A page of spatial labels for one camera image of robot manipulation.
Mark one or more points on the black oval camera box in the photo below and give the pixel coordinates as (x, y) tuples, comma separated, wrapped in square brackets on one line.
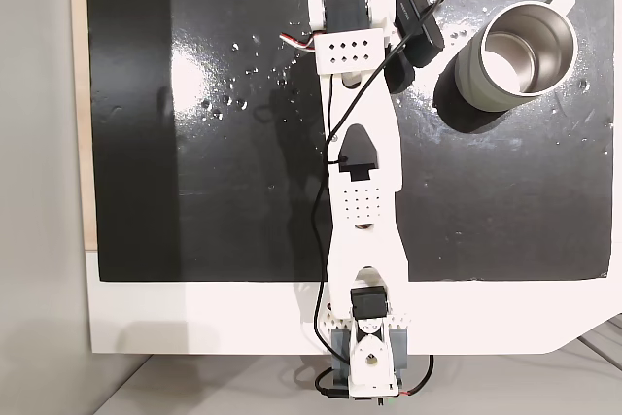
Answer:
[(418, 21)]

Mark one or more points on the wooden board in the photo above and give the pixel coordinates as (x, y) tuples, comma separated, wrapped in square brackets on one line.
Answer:
[(80, 94)]

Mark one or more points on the grey table clamp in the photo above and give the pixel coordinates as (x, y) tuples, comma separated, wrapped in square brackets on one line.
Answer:
[(340, 349), (399, 347)]

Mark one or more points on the black table mat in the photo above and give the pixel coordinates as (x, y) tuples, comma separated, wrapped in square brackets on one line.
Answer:
[(218, 191)]

